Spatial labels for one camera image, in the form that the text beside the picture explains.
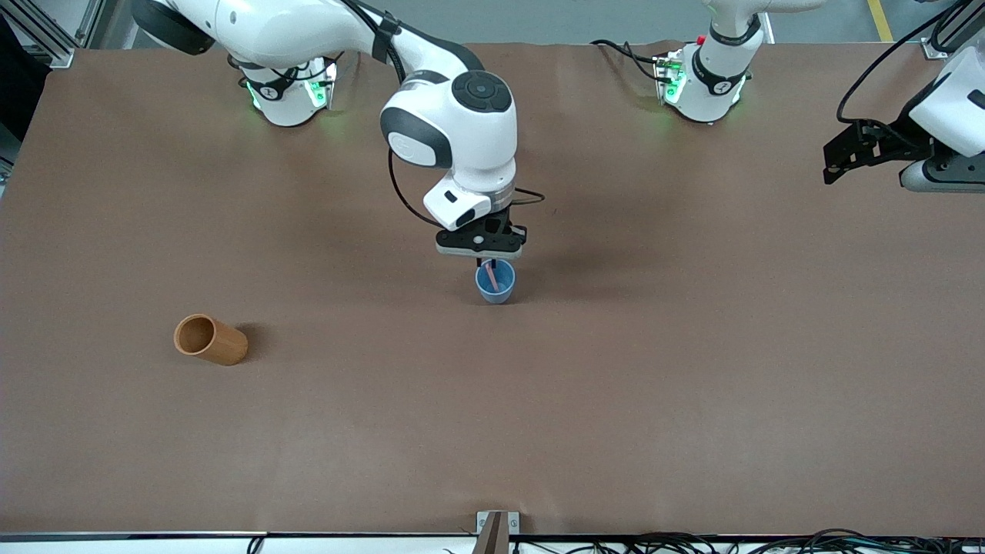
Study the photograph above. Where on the brown table cover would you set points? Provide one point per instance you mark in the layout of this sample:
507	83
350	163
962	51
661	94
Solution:
492	431

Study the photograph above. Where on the blue cup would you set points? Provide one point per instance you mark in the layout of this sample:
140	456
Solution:
495	297

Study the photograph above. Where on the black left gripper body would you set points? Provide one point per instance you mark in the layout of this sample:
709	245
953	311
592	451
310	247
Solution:
895	141

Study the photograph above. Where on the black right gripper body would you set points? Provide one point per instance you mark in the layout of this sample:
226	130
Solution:
502	224

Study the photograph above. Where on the metal table edge bracket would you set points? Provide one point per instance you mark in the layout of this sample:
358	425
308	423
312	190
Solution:
492	531

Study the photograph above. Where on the yellow floor tape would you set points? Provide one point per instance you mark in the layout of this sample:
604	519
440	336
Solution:
879	19

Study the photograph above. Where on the brown wooden cup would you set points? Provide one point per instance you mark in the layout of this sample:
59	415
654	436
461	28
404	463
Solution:
219	345

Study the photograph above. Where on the black equipment beside table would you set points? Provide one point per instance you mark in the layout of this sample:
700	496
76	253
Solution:
19	81

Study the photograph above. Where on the aluminium frame profile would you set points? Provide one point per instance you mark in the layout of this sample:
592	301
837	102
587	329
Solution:
54	35
943	42

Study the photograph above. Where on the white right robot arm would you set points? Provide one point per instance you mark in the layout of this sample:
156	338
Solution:
469	138

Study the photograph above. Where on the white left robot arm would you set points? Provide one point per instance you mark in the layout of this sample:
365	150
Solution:
716	77

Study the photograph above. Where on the pink chopstick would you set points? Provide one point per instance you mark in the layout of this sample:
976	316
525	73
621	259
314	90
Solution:
493	282

